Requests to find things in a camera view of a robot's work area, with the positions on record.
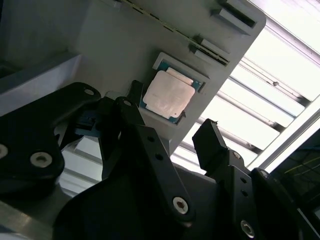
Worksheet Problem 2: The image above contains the silver-topped CPU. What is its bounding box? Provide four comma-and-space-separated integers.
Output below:
139, 65, 204, 124

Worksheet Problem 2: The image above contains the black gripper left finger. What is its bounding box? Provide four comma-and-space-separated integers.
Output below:
0, 80, 196, 227

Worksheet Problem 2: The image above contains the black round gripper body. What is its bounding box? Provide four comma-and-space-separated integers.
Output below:
52, 117, 251, 240

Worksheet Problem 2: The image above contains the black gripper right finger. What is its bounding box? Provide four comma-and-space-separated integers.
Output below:
191, 118, 320, 240

